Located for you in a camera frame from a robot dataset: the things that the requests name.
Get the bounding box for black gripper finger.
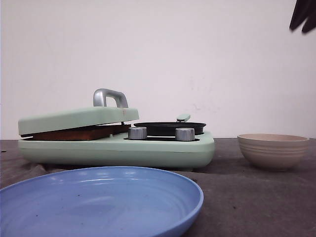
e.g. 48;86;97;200
301;10;316;34
289;0;309;31

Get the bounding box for beige ribbed bowl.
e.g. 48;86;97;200
237;133;309;171

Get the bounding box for mint green sandwich maker lid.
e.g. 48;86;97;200
18;88;139;137

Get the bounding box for mint green breakfast maker base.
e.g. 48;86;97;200
18;132;215;168

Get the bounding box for silver right control knob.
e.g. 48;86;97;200
175;128;195;141

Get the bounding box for silver control knob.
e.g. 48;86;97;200
175;128;195;141
128;127;147;140

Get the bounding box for grey table cloth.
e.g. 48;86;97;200
0;138;316;237

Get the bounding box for silver left control knob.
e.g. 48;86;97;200
128;127;147;140

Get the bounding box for blue plastic plate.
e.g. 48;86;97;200
0;166;204;237

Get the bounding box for black frying pan mint handle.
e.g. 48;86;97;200
134;114;206;136

